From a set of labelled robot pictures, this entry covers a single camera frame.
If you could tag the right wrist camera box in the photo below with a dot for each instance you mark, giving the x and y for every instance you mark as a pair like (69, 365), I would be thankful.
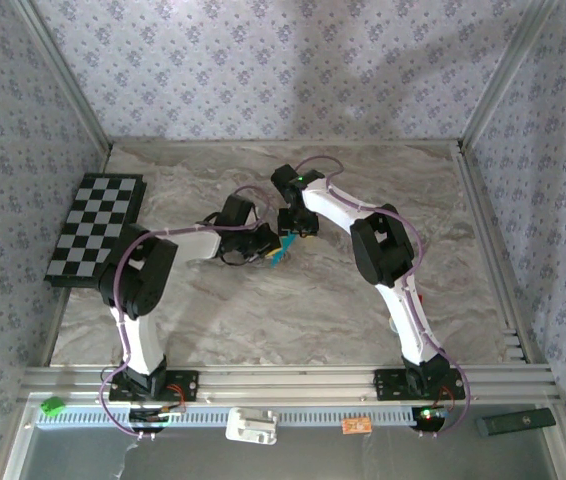
(283, 177)

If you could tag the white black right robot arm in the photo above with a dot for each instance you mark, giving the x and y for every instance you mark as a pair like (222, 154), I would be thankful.
(408, 320)

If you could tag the aluminium frame post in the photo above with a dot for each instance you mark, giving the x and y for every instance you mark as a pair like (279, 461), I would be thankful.
(65, 75)
(508, 75)

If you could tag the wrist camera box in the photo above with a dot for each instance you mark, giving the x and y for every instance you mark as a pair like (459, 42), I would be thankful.
(283, 177)
(238, 211)

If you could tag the small red object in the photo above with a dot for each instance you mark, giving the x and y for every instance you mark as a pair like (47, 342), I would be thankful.
(421, 301)

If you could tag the small green block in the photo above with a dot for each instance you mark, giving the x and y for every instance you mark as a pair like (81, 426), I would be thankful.
(53, 406)

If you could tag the long black bar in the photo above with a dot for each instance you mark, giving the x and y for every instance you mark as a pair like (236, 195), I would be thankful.
(515, 422)

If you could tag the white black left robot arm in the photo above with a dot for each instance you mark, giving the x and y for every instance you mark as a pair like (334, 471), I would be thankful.
(138, 345)

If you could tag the aluminium table side rail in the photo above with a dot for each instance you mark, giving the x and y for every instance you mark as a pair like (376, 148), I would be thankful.
(489, 240)

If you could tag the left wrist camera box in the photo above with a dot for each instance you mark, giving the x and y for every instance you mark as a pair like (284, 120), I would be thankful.
(238, 211)

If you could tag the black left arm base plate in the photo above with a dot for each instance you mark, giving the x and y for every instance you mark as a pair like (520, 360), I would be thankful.
(188, 385)

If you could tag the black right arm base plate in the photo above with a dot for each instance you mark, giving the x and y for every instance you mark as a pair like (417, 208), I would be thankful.
(388, 385)

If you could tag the black white chessboard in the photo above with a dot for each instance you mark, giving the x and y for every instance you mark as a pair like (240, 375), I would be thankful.
(88, 225)

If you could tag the aluminium mounting rail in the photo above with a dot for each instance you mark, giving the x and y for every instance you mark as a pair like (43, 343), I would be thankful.
(283, 382)

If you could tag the small orange circuit board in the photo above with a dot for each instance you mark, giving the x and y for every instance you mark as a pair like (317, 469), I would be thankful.
(356, 426)

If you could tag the pink toy microphone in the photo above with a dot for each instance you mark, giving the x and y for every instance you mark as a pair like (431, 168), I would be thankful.
(393, 325)

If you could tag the white plastic bracket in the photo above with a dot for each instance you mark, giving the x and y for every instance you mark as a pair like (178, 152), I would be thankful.
(250, 425)

